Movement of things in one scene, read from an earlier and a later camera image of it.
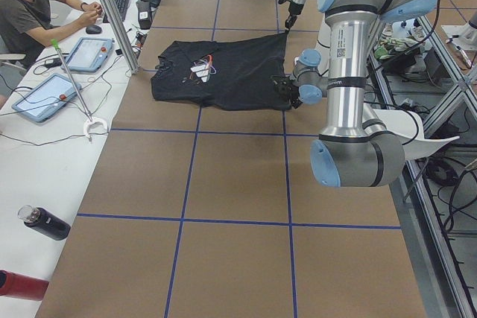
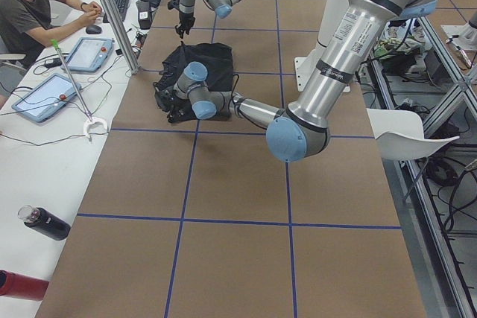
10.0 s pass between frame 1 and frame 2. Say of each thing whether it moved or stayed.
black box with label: stayed
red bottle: stayed
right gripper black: moved
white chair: stayed
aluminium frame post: stayed
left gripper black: moved
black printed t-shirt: moved
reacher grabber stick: stayed
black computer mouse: stayed
